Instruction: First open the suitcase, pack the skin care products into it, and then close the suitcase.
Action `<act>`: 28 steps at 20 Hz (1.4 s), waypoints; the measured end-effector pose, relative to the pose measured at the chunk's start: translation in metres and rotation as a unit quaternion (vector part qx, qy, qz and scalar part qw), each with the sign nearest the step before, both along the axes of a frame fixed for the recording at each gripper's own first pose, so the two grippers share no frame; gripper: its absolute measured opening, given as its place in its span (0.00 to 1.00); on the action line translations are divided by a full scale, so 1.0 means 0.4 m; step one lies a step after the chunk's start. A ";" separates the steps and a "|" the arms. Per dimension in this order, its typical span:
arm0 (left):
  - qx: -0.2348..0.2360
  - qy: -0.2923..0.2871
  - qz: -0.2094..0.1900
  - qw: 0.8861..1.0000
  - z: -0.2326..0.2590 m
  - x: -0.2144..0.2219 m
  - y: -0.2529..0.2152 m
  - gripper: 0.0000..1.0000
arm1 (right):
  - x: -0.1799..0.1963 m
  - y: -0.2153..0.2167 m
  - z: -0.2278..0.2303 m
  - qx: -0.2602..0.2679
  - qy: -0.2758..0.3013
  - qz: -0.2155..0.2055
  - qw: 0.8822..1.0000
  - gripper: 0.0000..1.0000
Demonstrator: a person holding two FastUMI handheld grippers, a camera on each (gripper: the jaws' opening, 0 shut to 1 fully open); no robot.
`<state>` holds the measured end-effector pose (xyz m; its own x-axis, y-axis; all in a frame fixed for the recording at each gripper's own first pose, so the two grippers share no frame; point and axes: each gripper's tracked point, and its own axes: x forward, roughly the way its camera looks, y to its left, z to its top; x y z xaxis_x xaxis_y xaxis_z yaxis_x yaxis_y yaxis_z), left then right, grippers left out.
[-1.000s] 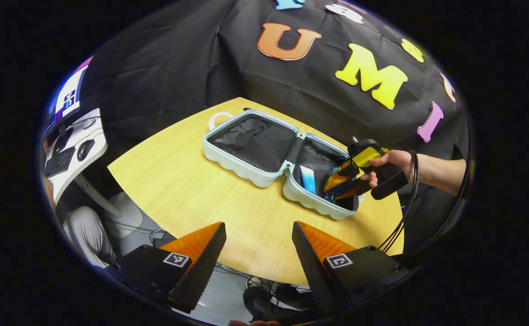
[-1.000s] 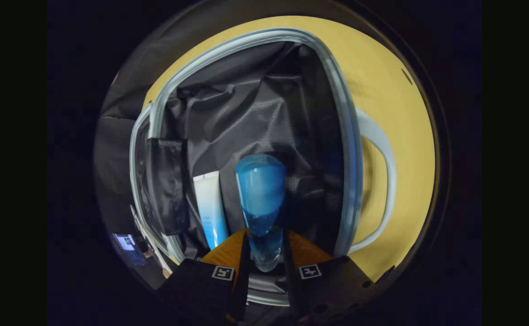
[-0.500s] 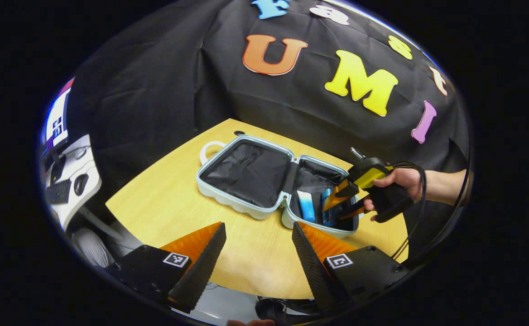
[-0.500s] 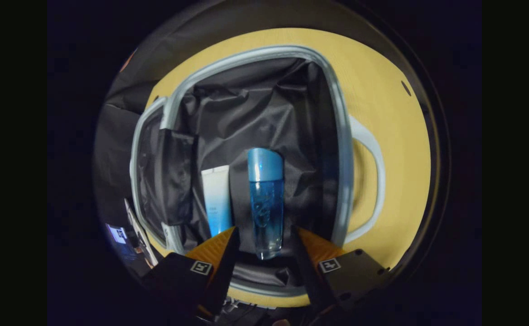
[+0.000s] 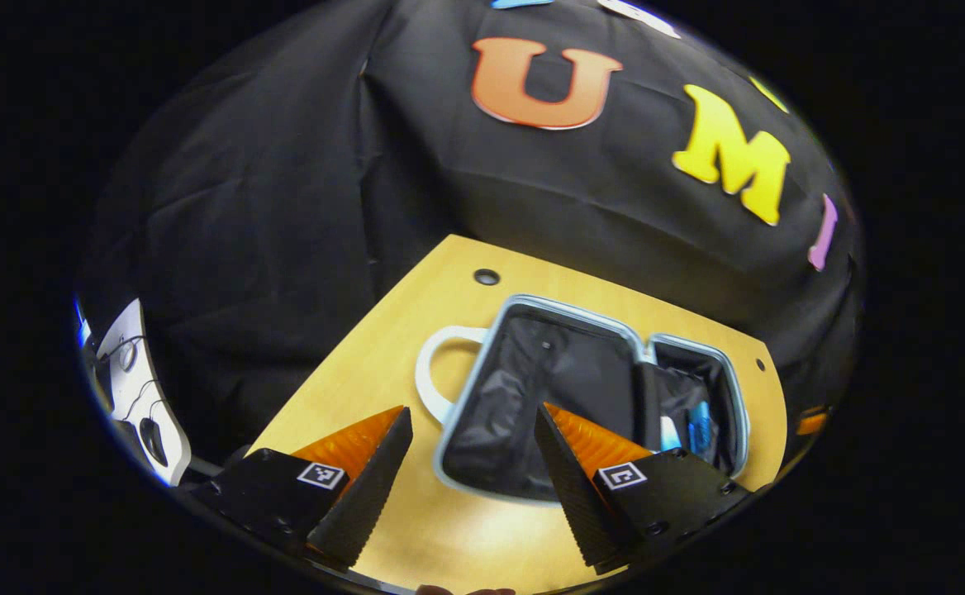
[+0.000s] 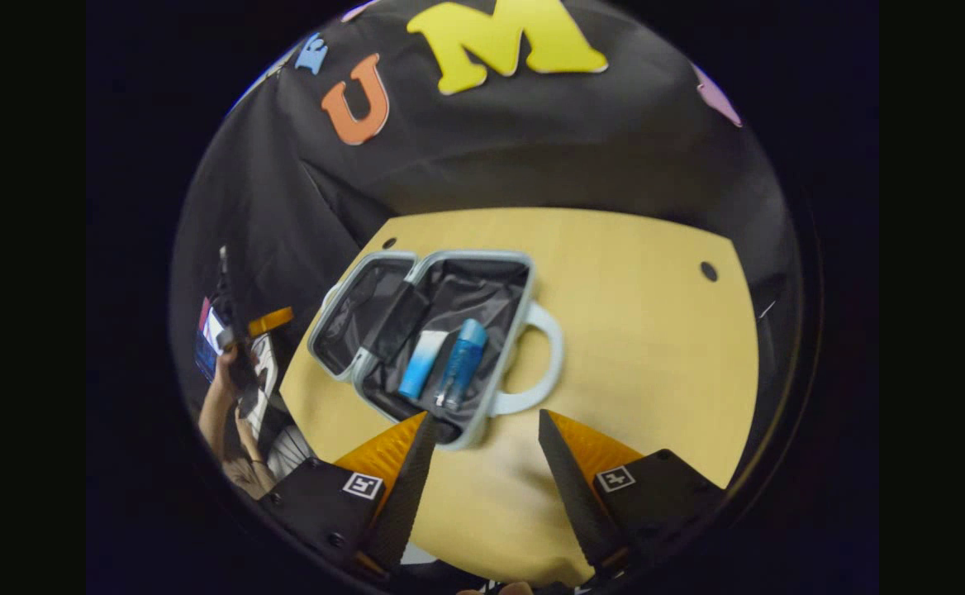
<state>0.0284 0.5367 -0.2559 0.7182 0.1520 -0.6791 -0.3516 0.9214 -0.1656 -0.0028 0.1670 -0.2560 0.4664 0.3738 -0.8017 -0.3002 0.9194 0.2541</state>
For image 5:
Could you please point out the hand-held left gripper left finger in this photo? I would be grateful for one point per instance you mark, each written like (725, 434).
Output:
(371, 496)

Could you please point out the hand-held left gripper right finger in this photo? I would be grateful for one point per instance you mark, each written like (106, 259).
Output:
(569, 496)

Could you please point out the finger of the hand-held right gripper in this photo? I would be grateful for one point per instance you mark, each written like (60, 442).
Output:
(813, 423)

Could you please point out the light blue suitcase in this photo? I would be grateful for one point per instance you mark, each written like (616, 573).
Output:
(515, 397)

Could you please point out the blue skin care bottle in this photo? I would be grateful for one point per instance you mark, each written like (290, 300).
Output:
(700, 423)

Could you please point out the black computer mouse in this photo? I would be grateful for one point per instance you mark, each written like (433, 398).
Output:
(153, 440)

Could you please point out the white side desk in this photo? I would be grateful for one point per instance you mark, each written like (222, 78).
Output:
(131, 397)

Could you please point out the grey computer mouse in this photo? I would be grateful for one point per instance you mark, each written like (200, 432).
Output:
(125, 354)

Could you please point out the black backdrop cloth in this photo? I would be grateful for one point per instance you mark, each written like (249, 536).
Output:
(284, 207)

